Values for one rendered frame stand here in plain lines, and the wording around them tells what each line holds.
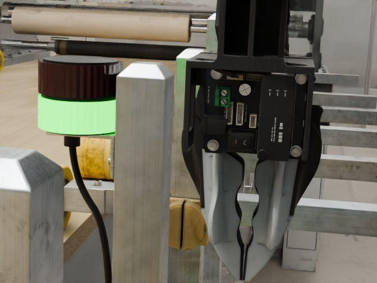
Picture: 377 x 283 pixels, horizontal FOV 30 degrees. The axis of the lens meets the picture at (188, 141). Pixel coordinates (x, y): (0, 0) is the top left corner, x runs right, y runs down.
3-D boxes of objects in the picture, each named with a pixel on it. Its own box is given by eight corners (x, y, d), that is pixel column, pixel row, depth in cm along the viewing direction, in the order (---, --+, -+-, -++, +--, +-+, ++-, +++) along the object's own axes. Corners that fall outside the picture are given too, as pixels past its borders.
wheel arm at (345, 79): (357, 84, 225) (358, 73, 224) (358, 85, 221) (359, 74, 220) (202, 75, 231) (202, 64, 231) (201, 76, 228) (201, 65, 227)
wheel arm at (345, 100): (374, 106, 176) (375, 95, 175) (376, 109, 173) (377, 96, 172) (229, 97, 181) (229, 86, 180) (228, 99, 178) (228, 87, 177)
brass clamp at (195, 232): (223, 215, 86) (225, 175, 85) (210, 254, 73) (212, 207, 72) (173, 211, 87) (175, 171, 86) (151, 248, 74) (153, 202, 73)
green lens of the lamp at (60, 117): (130, 122, 53) (130, 93, 53) (110, 136, 48) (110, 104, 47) (54, 117, 54) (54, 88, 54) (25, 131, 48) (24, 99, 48)
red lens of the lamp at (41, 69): (130, 89, 53) (131, 60, 53) (110, 100, 47) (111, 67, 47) (54, 85, 54) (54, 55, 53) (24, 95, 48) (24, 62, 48)
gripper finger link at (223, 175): (186, 303, 43) (192, 157, 41) (199, 268, 49) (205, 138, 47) (237, 308, 43) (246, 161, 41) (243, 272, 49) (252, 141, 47)
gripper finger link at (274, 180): (237, 308, 43) (245, 161, 41) (243, 272, 49) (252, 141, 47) (288, 314, 42) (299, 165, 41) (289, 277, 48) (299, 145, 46)
